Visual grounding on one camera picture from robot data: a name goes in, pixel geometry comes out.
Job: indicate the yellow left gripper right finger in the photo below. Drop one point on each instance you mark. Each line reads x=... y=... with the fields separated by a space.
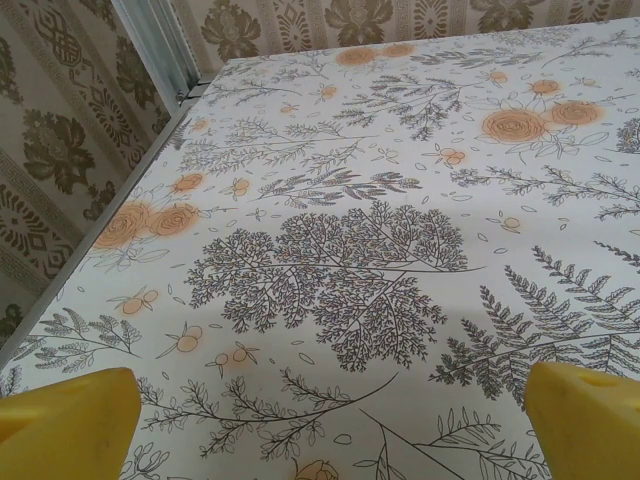
x=585 y=425

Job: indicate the aluminium frame post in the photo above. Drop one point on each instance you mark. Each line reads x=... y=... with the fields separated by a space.
x=150 y=40

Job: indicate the floral print tablecloth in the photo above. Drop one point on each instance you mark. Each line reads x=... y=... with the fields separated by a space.
x=350 y=200

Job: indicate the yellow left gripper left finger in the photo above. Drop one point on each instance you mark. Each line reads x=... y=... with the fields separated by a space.
x=65 y=425

